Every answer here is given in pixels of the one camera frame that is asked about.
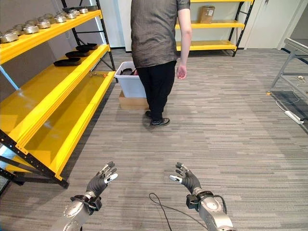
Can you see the grey metal frame table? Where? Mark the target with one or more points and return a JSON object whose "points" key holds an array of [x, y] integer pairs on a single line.
{"points": [[292, 65]]}

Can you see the person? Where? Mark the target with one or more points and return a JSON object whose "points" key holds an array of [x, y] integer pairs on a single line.
{"points": [[157, 48]]}

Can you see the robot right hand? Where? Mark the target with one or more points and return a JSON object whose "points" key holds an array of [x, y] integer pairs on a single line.
{"points": [[188, 179]]}

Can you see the white plastic box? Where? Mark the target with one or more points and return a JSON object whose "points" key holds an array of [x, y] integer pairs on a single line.
{"points": [[131, 83]]}

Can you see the silver metal round part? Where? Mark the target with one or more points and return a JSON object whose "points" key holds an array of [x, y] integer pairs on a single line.
{"points": [[83, 10], [8, 37], [30, 29], [71, 15], [60, 18], [43, 23]]}

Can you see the robot left silver arm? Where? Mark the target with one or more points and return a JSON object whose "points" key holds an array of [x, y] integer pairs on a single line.
{"points": [[77, 213]]}

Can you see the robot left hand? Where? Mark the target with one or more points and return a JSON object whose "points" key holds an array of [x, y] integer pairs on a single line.
{"points": [[97, 183]]}

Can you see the small orange-tipped tool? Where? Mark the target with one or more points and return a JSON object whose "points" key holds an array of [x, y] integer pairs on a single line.
{"points": [[98, 74]]}

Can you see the yellow shelf rack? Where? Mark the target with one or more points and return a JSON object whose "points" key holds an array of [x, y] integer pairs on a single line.
{"points": [[48, 79], [211, 24]]}

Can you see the brown cardboard box base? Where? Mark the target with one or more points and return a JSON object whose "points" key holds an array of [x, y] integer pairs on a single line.
{"points": [[132, 102]]}

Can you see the white power strip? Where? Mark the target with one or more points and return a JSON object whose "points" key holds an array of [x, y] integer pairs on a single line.
{"points": [[294, 117]]}

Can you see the brown cardboard package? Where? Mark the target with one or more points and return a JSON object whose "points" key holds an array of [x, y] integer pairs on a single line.
{"points": [[207, 14]]}

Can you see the robot right silver arm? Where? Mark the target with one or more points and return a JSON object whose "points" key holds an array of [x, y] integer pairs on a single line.
{"points": [[211, 210]]}

